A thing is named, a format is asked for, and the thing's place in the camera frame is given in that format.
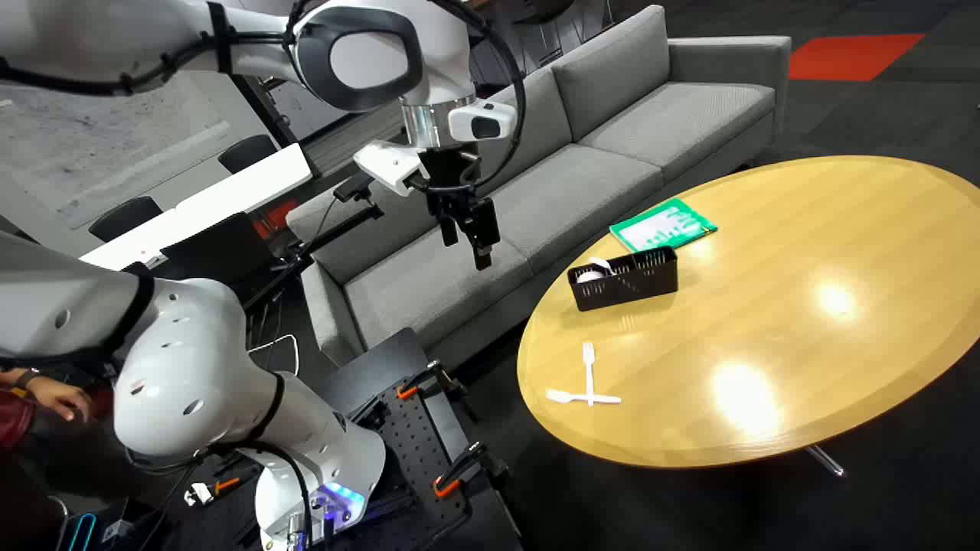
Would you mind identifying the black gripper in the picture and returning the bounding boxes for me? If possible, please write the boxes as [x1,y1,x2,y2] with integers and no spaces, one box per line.
[418,143,503,272]

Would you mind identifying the black cutlery holder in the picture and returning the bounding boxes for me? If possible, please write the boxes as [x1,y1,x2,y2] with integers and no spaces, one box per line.
[567,245,680,316]

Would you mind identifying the person's bare hand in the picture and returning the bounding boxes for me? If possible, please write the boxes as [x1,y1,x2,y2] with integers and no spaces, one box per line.
[27,375,98,427]

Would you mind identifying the grey sofa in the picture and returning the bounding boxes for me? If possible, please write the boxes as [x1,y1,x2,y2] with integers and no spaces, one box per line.
[284,4,796,375]

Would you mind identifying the black orange bar clamp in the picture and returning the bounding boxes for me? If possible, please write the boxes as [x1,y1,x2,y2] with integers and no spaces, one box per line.
[180,473,251,513]
[394,357,466,406]
[430,440,506,504]

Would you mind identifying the white plastic fork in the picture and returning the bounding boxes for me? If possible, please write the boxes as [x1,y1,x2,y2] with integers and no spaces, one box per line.
[579,339,600,404]

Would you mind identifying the green and white card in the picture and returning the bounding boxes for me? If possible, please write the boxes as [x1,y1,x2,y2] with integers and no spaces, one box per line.
[608,196,721,256]

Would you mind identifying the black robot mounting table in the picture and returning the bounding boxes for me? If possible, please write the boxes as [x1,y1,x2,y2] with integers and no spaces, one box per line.
[309,326,527,551]

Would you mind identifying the black chair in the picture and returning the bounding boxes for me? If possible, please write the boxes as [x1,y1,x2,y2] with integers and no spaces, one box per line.
[218,133,283,176]
[85,194,167,245]

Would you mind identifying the white desk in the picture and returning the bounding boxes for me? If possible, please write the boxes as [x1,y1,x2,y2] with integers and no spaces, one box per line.
[76,142,317,275]

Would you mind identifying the metal table base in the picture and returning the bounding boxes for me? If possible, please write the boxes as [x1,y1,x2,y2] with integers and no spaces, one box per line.
[803,440,847,482]

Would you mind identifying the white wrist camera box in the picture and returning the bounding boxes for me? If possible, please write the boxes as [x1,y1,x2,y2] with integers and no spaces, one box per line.
[348,142,430,198]

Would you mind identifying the black camera stand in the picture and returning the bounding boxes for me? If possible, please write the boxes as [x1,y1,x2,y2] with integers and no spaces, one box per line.
[291,176,388,269]

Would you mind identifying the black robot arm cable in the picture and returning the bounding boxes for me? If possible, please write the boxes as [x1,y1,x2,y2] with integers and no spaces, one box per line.
[0,0,530,198]

